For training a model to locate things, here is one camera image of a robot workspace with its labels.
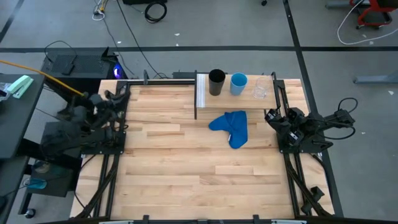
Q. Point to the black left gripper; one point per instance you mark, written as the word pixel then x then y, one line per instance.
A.
pixel 115 99

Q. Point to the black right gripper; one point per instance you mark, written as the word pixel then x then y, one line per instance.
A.
pixel 273 116

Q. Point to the clear glass mug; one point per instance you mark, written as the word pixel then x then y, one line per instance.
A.
pixel 261 88

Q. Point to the light blue plastic cup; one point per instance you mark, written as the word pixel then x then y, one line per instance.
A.
pixel 238 84

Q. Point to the tall black cup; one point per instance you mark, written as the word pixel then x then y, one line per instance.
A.
pixel 216 82

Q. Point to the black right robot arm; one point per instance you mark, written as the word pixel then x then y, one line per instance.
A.
pixel 311 127

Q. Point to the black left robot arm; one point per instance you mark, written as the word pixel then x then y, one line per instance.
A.
pixel 93 137

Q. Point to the wooden shelf with black legs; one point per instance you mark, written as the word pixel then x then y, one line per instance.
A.
pixel 236 101

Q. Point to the blue cloth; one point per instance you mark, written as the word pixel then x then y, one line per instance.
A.
pixel 234 127

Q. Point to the black computer tower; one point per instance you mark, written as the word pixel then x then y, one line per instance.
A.
pixel 84 65

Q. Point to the mint green stapler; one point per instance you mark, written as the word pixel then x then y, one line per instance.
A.
pixel 20 85

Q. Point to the black side desk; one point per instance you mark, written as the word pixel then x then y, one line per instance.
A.
pixel 18 124

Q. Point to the black utility cart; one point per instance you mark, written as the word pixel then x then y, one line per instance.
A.
pixel 53 186

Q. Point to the grey floor bar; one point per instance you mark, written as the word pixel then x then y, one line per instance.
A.
pixel 376 78

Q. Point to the red cart base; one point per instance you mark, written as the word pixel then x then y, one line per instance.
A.
pixel 368 14

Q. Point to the black table frame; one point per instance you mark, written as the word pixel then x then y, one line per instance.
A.
pixel 161 82

